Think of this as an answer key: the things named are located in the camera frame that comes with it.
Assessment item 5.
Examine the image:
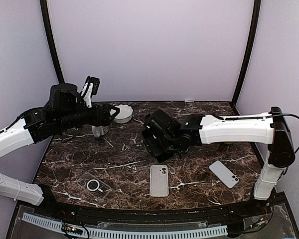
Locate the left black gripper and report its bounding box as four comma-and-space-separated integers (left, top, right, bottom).
57, 102, 120, 131

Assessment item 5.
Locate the clear white phone case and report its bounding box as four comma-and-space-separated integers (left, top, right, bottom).
149, 165, 169, 197

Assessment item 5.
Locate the black phone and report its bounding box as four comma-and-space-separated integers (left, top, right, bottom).
155, 151, 174, 163

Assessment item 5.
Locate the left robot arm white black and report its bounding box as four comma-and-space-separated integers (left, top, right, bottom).
0, 77, 120, 217

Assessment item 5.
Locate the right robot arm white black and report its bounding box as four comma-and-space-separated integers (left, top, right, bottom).
142, 107, 298, 216

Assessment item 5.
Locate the transparent clear phone case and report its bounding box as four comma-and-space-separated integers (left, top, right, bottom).
77, 172, 112, 198

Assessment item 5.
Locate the white phone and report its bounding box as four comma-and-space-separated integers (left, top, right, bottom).
209, 160, 239, 189

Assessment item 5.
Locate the white scalloped bowl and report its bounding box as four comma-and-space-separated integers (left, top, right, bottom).
114, 105, 134, 124

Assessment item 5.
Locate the floral white mug yellow inside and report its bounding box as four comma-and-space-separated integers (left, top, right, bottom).
91, 126, 109, 138

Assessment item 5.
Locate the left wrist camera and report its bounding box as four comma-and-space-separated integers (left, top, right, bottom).
80, 76, 100, 108

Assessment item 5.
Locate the left black frame post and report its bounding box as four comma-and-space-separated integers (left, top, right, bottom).
39, 0, 65, 83

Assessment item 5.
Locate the black frame post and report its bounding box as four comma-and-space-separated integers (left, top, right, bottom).
39, 0, 65, 83
231, 0, 262, 108

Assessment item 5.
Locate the right black frame post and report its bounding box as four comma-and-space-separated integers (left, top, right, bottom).
231, 0, 262, 108

